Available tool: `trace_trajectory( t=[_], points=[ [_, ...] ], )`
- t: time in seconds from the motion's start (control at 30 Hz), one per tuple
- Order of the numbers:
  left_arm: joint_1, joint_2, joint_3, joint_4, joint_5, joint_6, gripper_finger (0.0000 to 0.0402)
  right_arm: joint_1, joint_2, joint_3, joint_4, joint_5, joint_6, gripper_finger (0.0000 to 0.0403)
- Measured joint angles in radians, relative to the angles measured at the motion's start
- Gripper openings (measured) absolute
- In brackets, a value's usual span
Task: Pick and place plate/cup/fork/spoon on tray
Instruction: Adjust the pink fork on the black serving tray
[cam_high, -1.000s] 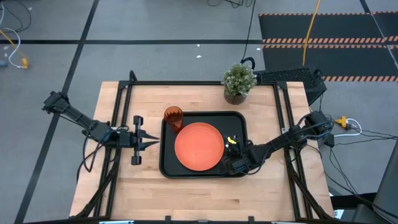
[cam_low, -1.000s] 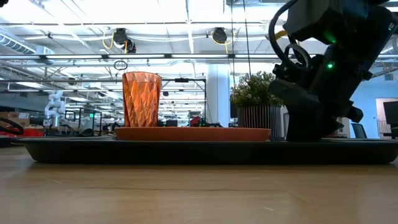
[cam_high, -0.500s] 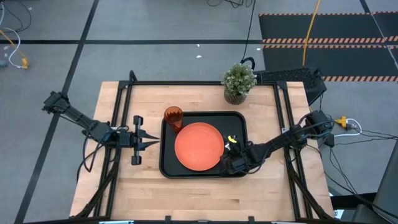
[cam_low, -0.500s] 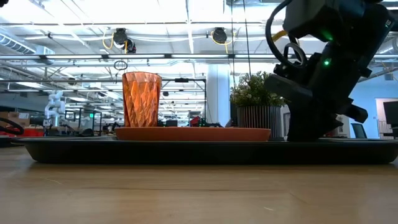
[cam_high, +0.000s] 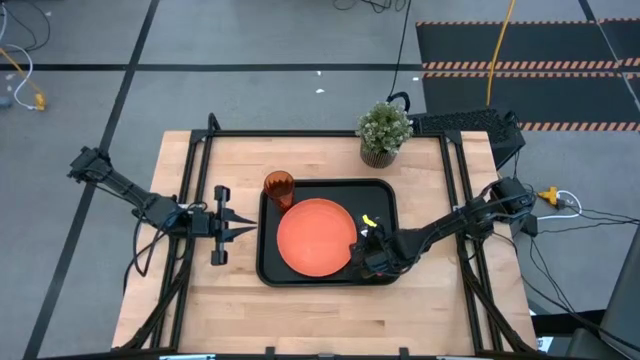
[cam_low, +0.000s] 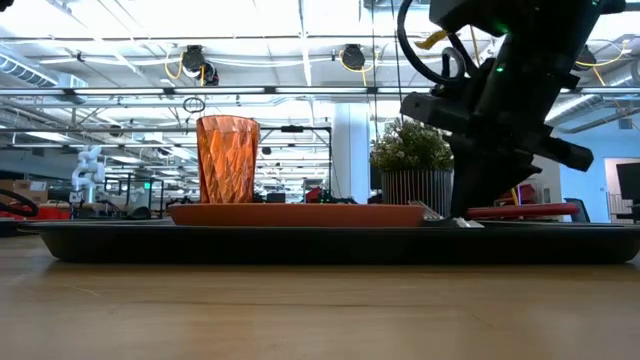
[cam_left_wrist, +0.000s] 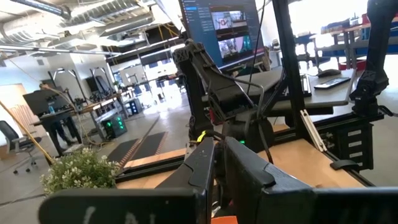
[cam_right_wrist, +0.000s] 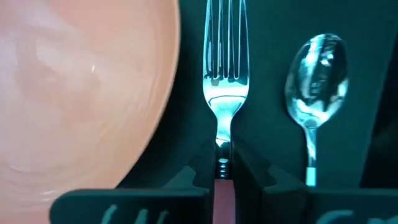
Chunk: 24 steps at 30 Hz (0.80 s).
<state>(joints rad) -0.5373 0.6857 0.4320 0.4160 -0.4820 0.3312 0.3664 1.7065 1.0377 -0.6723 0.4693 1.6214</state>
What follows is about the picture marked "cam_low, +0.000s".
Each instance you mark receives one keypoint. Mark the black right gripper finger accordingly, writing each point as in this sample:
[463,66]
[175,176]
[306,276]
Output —
[475,185]

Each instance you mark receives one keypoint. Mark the cardboard boxes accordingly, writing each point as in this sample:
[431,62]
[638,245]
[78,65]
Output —
[25,190]

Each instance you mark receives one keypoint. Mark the dark office chair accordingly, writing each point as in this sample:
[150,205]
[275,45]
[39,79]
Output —
[577,210]

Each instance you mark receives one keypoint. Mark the white building column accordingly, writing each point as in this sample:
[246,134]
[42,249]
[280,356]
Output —
[350,150]

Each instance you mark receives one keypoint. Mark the silver ventilation duct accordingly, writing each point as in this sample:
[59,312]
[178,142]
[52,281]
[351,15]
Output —
[30,70]

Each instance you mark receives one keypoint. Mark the tall black metal frame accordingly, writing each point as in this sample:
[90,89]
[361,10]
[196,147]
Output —
[292,128]

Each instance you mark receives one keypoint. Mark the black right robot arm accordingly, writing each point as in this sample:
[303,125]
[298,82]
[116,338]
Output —
[540,30]

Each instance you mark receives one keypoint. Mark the black monitor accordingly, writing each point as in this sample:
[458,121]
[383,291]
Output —
[629,180]

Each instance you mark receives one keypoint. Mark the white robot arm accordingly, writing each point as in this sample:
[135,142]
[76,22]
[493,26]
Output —
[89,170]

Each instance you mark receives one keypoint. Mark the long ceiling light bar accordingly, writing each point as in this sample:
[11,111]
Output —
[125,90]

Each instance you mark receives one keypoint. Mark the small red object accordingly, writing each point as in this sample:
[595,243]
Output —
[313,194]

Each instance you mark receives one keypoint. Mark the black rectangular tray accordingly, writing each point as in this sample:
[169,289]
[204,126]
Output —
[300,245]

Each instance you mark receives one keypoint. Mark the red storage bins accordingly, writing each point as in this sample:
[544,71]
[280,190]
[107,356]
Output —
[50,212]

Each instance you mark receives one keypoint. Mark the potted plant in ribbed pot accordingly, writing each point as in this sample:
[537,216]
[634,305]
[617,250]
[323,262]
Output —
[410,150]

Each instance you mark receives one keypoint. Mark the black frame workcell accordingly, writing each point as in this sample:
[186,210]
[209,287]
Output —
[135,179]

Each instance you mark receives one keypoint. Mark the orange faceted plastic cup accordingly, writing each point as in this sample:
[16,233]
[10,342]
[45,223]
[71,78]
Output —
[227,160]

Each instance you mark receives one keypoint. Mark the orange plate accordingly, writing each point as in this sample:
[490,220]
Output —
[300,215]

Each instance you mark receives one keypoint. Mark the white ventilation duct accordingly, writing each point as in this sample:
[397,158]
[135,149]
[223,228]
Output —
[590,102]

